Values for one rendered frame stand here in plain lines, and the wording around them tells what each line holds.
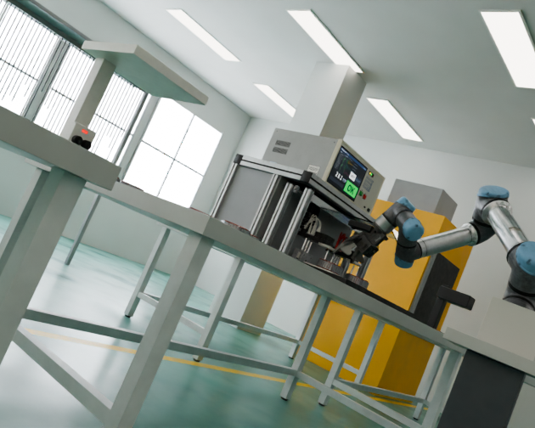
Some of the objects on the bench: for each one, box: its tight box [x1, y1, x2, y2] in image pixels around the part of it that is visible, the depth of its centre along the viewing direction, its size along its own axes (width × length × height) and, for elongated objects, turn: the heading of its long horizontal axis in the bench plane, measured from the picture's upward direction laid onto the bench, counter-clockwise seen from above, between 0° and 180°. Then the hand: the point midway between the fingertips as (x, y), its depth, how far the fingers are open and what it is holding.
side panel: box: [210, 163, 279, 235], centre depth 243 cm, size 28×3×32 cm, turn 126°
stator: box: [315, 258, 343, 275], centre depth 232 cm, size 11×11×4 cm
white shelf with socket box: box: [59, 41, 209, 150], centre depth 212 cm, size 35×37×46 cm
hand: (340, 257), depth 230 cm, fingers open, 14 cm apart
